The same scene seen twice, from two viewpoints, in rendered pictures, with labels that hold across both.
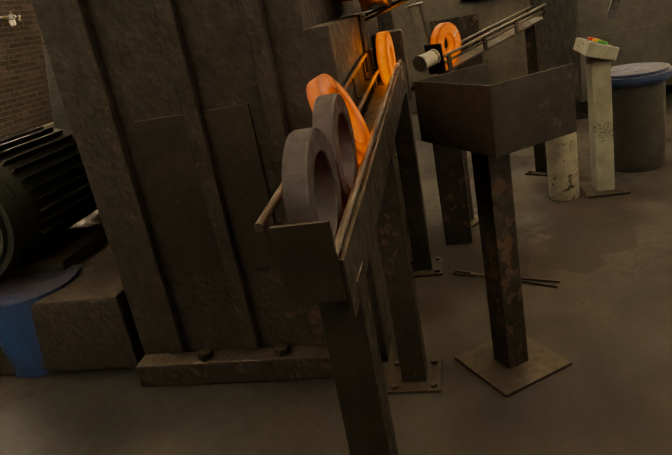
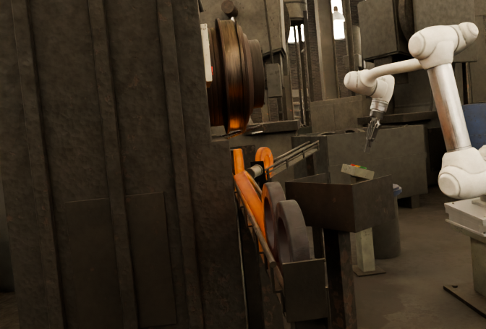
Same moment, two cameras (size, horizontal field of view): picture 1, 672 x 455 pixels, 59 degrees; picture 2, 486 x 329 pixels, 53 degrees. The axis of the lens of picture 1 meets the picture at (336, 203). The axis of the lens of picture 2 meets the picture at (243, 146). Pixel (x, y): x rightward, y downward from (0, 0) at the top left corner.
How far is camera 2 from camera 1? 0.41 m
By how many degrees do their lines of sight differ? 24
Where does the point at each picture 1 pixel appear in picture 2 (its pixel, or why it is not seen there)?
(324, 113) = (278, 193)
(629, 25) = (359, 159)
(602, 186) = (367, 267)
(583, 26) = (331, 157)
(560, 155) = not seen: hidden behind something
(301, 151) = (298, 212)
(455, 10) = (239, 141)
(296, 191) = (300, 238)
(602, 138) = (365, 233)
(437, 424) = not seen: outside the picture
